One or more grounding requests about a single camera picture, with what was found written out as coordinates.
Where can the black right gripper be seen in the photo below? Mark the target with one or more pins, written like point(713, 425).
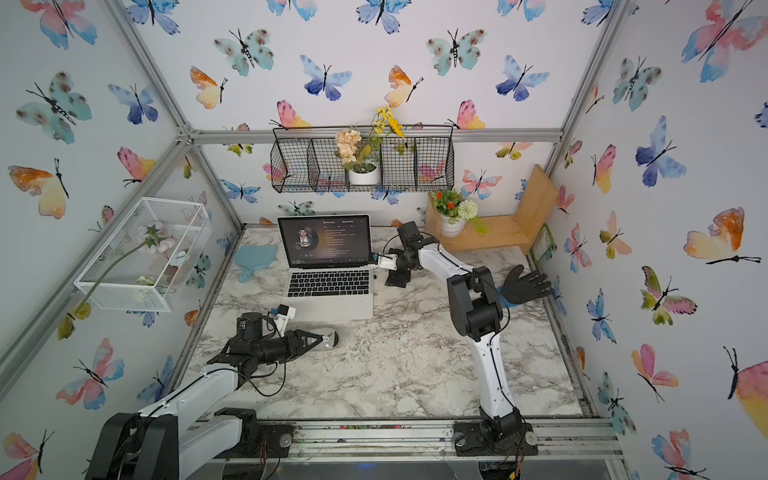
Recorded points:
point(397, 276)

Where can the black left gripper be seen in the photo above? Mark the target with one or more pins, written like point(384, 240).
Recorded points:
point(295, 345)

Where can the grey wireless mouse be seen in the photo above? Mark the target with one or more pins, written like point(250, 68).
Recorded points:
point(329, 339)

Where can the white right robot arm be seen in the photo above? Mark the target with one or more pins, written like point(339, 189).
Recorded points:
point(476, 312)

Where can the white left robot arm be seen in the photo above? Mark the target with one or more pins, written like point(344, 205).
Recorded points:
point(159, 442)

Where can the silver laptop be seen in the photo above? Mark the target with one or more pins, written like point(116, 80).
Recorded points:
point(330, 274)

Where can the white ribbed flower pot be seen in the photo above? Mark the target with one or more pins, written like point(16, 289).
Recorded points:
point(451, 227)

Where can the green artificial plant with flowers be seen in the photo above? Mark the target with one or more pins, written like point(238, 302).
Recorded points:
point(454, 204)

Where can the white pot with beige flowers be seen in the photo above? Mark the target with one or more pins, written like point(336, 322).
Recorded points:
point(360, 156)

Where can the light blue hand mirror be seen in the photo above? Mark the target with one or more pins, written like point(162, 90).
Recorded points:
point(252, 258)

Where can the wooden desktop shelf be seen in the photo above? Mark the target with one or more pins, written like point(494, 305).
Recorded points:
point(516, 230)

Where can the black and blue work glove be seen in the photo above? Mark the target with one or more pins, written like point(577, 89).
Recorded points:
point(521, 287)

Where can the yellow artificial flower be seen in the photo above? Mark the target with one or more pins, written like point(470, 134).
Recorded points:
point(384, 123)

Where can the green and white leaflet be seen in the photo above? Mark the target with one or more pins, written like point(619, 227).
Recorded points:
point(543, 246)

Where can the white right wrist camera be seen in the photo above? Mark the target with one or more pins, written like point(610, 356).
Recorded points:
point(385, 261)

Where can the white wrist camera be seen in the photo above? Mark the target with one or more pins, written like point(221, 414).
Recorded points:
point(385, 261)
point(280, 317)

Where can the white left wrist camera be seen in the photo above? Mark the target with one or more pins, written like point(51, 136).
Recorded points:
point(280, 317)

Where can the black wire wall basket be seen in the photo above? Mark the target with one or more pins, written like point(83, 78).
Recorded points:
point(420, 158)

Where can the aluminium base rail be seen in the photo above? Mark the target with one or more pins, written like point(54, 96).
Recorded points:
point(325, 441)

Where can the white mesh wall box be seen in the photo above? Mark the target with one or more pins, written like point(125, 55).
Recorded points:
point(148, 256)

